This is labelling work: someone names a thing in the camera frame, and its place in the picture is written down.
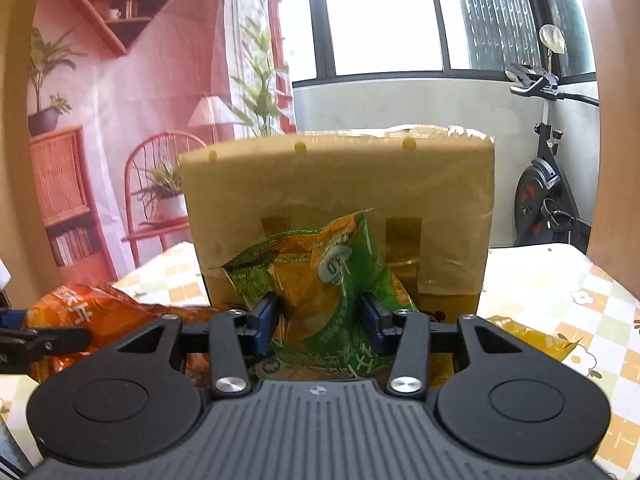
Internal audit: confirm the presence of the yellow snack bag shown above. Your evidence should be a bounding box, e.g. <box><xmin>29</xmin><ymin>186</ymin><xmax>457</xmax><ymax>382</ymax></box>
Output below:
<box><xmin>430</xmin><ymin>314</ymin><xmax>584</xmax><ymax>389</ymax></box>

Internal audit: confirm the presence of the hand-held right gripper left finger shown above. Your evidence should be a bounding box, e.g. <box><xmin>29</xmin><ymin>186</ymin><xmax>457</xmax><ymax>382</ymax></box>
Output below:
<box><xmin>116</xmin><ymin>294</ymin><xmax>281</xmax><ymax>400</ymax></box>

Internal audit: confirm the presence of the green snack bag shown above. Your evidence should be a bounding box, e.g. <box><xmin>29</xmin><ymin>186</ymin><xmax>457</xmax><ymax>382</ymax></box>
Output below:
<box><xmin>209</xmin><ymin>208</ymin><xmax>422</xmax><ymax>387</ymax></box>

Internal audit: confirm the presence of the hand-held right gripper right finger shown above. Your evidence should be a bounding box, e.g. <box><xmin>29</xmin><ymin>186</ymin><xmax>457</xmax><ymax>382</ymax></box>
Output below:
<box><xmin>360</xmin><ymin>293</ymin><xmax>527</xmax><ymax>400</ymax></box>

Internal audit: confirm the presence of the white pouch on pole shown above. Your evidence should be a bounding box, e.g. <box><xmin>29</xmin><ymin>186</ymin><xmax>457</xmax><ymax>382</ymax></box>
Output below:
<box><xmin>539</xmin><ymin>24</ymin><xmax>567</xmax><ymax>55</ymax></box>

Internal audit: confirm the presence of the black exercise bike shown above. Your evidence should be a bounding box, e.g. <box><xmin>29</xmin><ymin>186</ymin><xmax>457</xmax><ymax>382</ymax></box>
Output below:
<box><xmin>505</xmin><ymin>62</ymin><xmax>601</xmax><ymax>255</ymax></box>

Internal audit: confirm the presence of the black framed window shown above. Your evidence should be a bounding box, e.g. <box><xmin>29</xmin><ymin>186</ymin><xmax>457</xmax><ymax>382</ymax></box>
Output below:
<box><xmin>244</xmin><ymin>0</ymin><xmax>599</xmax><ymax>84</ymax></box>

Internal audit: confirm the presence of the orange snack bag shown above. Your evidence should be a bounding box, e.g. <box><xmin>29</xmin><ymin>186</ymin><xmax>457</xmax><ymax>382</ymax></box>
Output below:
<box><xmin>24</xmin><ymin>282</ymin><xmax>222</xmax><ymax>387</ymax></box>

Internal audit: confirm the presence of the brown cardboard box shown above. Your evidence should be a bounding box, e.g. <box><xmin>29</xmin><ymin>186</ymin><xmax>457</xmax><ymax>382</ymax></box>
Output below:
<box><xmin>177</xmin><ymin>124</ymin><xmax>497</xmax><ymax>320</ymax></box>

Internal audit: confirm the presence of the pink printed backdrop cloth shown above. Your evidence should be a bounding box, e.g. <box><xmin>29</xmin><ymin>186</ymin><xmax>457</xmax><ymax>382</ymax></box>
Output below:
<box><xmin>24</xmin><ymin>0</ymin><xmax>297</xmax><ymax>287</ymax></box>

